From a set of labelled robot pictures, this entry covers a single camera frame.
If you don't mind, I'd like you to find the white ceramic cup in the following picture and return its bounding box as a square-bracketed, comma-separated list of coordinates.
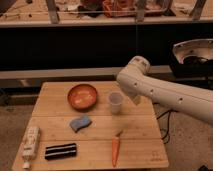
[108, 92, 124, 114]

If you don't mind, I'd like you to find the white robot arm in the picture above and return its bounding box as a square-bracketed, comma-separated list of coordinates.
[116, 56, 213, 125]

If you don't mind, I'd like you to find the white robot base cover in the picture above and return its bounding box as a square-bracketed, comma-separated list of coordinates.
[172, 38, 213, 64]

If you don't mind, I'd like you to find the orange bowl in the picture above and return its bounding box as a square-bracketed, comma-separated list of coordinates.
[67, 84, 98, 110]

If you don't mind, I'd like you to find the wooden folding table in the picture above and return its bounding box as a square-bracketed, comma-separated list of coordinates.
[29, 81, 169, 171]

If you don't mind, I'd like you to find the blue sponge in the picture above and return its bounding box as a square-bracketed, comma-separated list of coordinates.
[70, 115, 92, 133]

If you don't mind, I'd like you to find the orange carrot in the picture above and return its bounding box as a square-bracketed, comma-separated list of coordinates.
[112, 131, 123, 167]

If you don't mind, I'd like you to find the black striped block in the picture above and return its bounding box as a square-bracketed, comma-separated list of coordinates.
[45, 143, 77, 160]

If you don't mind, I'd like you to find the black cable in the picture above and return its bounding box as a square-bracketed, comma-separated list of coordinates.
[155, 109, 174, 145]

